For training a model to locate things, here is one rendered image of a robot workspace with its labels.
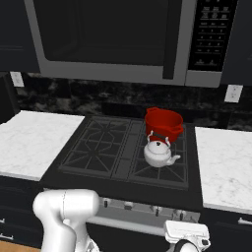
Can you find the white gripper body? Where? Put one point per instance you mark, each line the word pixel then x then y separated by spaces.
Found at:
pixel 185 231

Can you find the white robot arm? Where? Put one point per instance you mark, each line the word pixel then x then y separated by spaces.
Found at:
pixel 62 213

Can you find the stove knob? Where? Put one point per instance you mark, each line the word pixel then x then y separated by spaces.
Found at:
pixel 128 205
pixel 155 209
pixel 180 215
pixel 105 203

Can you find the white kettle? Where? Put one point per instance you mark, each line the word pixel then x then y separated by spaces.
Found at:
pixel 157 152

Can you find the black stove with oven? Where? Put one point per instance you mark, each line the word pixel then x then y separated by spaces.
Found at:
pixel 98 147

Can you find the dark base cabinet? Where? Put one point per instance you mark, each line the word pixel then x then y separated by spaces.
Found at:
pixel 229 233
pixel 16 203

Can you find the black oven door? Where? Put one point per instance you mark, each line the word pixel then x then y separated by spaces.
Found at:
pixel 124 241

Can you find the red pot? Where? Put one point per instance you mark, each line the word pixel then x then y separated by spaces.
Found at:
pixel 162 121

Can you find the silver microwave oven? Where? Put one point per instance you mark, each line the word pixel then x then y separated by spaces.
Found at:
pixel 210 39

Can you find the black microwave door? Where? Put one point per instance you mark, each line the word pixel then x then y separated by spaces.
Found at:
pixel 105 32

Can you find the white wall outlet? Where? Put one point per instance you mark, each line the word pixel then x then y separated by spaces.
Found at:
pixel 233 93
pixel 17 79

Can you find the dark wall cupboard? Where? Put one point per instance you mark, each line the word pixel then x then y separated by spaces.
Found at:
pixel 238 42
pixel 14 32

